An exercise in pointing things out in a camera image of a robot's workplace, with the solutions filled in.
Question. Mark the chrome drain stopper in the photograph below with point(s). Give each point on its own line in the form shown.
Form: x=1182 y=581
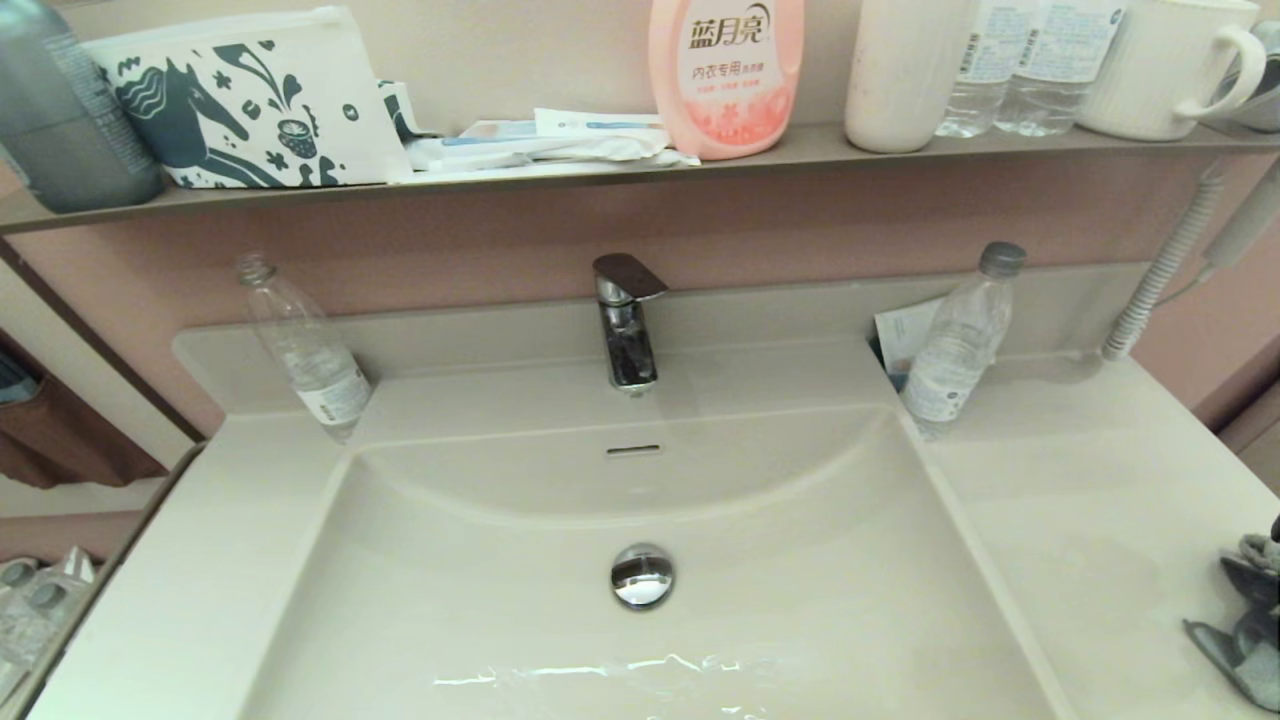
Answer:
x=642 y=577

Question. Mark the clear bottle without cap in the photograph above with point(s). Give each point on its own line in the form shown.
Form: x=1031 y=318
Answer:
x=318 y=372

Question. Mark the clear water bottle white label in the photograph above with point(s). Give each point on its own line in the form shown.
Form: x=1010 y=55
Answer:
x=1064 y=70
x=980 y=70

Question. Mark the dark grey plastic bottle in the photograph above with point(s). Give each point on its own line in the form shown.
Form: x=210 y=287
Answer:
x=68 y=130

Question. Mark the white ribbed tumbler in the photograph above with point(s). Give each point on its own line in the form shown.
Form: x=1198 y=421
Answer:
x=903 y=80

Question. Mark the pink laundry detergent bottle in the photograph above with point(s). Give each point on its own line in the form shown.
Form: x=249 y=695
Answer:
x=726 y=90

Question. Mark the white plastic wrapped sachet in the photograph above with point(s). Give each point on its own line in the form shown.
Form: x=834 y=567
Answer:
x=560 y=152

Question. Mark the grey microfibre cloth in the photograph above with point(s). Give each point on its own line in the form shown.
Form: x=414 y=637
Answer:
x=1250 y=640

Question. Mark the grey white hair dryer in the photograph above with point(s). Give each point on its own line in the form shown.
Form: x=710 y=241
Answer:
x=1264 y=94

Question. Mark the clear bottle grey cap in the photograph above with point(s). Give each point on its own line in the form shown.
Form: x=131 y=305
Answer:
x=955 y=360

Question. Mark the white packet with blue stripe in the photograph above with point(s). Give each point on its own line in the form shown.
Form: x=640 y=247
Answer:
x=600 y=122
x=498 y=134

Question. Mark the cream ceramic sink vanity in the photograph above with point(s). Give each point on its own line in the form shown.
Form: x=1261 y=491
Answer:
x=450 y=600

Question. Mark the chrome faucet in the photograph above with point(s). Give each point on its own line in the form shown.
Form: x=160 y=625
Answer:
x=630 y=347

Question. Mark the white paper card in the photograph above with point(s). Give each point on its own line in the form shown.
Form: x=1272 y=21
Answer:
x=902 y=335

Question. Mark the white pouch with horse print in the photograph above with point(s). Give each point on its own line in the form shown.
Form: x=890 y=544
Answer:
x=322 y=108

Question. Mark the small printed white pouch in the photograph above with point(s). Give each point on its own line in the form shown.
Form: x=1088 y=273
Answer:
x=400 y=106

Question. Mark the beige wall shelf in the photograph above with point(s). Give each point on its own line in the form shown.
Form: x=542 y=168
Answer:
x=800 y=148

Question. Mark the white ribbed mug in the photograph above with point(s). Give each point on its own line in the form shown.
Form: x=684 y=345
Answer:
x=1146 y=70

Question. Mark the plastic wrapped bottle pack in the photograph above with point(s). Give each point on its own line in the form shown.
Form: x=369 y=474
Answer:
x=38 y=610

